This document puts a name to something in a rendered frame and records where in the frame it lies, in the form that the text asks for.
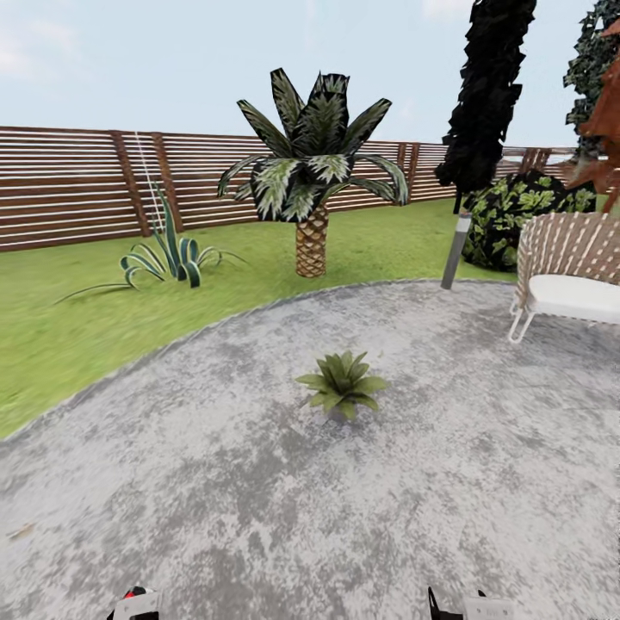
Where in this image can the tree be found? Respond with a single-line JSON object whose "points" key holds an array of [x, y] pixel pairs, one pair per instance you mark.
{"points": [[585, 72], [487, 97]]}

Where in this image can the pot plant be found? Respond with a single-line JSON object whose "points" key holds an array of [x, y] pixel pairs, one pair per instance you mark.
{"points": [[342, 387]]}

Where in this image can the bush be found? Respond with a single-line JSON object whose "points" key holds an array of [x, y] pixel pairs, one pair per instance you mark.
{"points": [[500, 210], [183, 259], [315, 159]]}

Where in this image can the garden chair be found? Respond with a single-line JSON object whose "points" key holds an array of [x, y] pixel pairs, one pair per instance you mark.
{"points": [[569, 266]]}

